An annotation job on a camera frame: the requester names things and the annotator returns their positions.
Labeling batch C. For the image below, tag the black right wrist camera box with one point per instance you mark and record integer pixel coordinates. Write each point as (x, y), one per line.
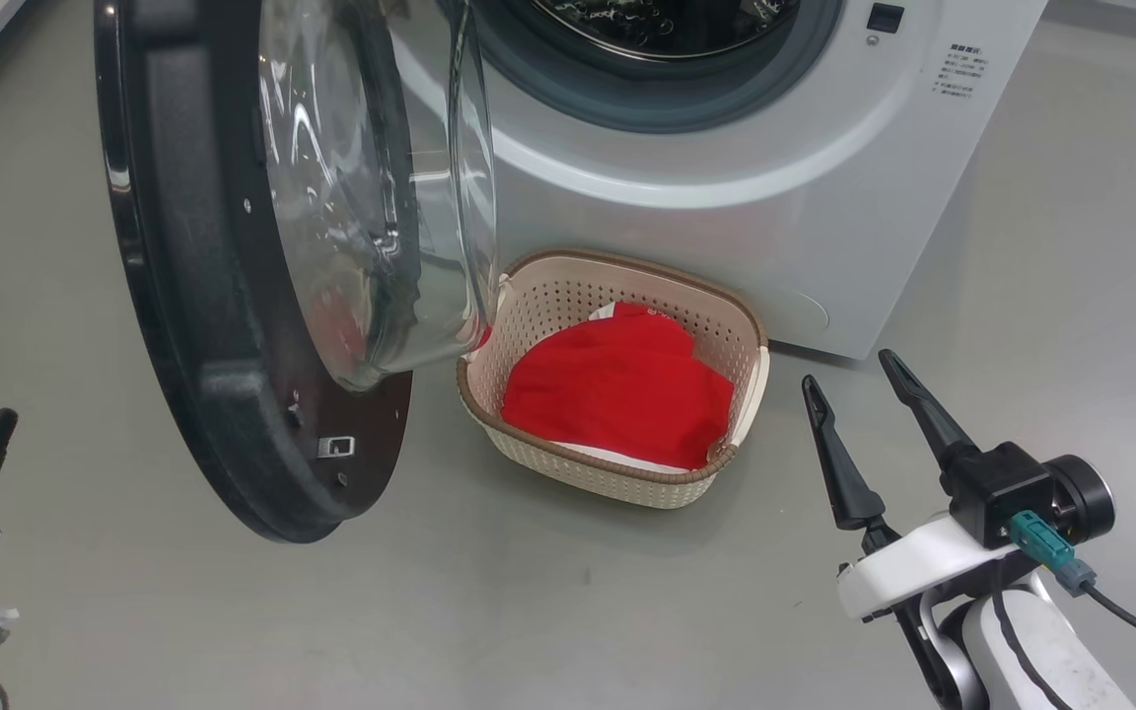
(1002, 488)

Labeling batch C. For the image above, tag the cream perforated laundry basket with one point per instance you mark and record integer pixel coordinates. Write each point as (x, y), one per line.
(568, 296)

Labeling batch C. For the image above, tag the white front-load washing machine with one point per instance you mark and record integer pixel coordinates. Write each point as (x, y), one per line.
(775, 197)

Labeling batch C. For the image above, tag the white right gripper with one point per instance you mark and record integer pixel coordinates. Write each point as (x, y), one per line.
(913, 567)

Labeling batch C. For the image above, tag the round glass washing machine door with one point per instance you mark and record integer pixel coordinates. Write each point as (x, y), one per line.
(203, 296)

